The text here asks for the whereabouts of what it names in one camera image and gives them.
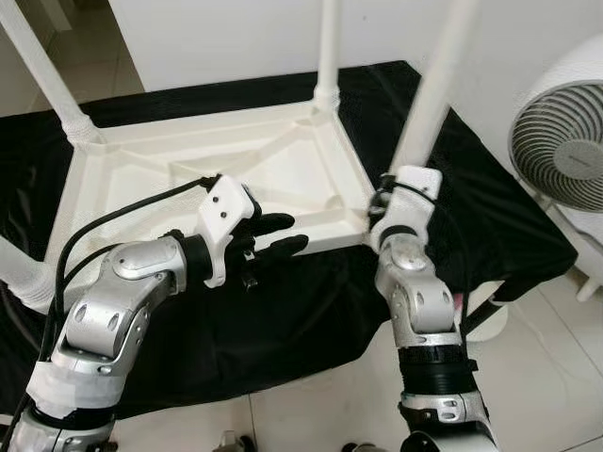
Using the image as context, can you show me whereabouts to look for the white plastic table top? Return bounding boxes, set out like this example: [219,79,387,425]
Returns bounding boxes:
[38,99,380,285]

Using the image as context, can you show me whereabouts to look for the white plastic table leg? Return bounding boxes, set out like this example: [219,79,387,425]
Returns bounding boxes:
[0,235,56,315]
[389,0,483,176]
[0,0,106,150]
[316,0,344,116]

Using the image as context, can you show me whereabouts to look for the black table cloth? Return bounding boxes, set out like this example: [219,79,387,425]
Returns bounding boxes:
[0,61,579,421]

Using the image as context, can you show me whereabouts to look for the black metal support rod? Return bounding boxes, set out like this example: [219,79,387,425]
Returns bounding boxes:
[462,297,502,340]

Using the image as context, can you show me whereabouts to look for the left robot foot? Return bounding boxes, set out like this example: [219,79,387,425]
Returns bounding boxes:
[212,431,255,452]

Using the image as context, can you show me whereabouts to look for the white standing fan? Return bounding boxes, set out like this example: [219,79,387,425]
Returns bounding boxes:
[509,36,603,304]

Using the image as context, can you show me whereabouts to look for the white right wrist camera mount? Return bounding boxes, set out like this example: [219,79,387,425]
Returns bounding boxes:
[369,167,444,251]

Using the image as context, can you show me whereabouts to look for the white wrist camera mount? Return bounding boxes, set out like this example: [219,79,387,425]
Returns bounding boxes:
[369,167,444,251]
[196,176,261,288]

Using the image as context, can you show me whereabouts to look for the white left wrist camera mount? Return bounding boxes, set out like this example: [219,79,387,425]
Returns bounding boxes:
[196,176,261,288]

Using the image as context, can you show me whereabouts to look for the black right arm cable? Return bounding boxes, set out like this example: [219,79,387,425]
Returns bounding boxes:
[391,184,474,351]

